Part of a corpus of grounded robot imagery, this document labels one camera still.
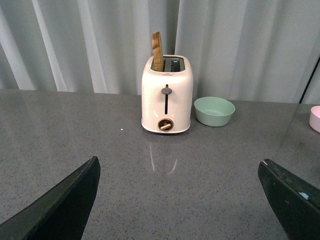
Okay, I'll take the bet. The white two-slot toaster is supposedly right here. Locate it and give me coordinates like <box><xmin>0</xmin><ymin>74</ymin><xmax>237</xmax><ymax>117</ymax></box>
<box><xmin>141</xmin><ymin>55</ymin><xmax>194</xmax><ymax>134</ymax></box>

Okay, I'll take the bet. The pink bowl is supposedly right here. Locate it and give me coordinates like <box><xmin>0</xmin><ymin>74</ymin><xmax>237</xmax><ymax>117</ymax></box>
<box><xmin>309</xmin><ymin>105</ymin><xmax>320</xmax><ymax>133</ymax></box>

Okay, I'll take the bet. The black cable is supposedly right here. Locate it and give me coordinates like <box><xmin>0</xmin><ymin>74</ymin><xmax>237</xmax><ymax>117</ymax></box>
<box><xmin>298</xmin><ymin>56</ymin><xmax>320</xmax><ymax>104</ymax></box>

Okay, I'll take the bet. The brown toast slice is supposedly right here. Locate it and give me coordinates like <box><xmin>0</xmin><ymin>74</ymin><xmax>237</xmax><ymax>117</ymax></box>
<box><xmin>151</xmin><ymin>31</ymin><xmax>164</xmax><ymax>72</ymax></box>

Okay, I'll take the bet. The grey curtain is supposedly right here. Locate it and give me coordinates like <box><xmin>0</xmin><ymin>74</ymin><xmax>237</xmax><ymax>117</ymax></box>
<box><xmin>0</xmin><ymin>0</ymin><xmax>320</xmax><ymax>104</ymax></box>

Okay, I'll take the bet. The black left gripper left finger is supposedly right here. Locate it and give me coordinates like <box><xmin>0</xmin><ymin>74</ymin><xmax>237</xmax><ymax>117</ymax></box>
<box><xmin>0</xmin><ymin>156</ymin><xmax>101</xmax><ymax>240</ymax></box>

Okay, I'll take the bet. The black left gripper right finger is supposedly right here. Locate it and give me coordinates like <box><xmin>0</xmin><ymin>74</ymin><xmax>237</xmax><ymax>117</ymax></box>
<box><xmin>258</xmin><ymin>159</ymin><xmax>320</xmax><ymax>240</ymax></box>

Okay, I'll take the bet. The green bowl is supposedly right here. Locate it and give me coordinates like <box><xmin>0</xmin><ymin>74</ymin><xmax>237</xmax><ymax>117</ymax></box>
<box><xmin>194</xmin><ymin>96</ymin><xmax>236</xmax><ymax>127</ymax></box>

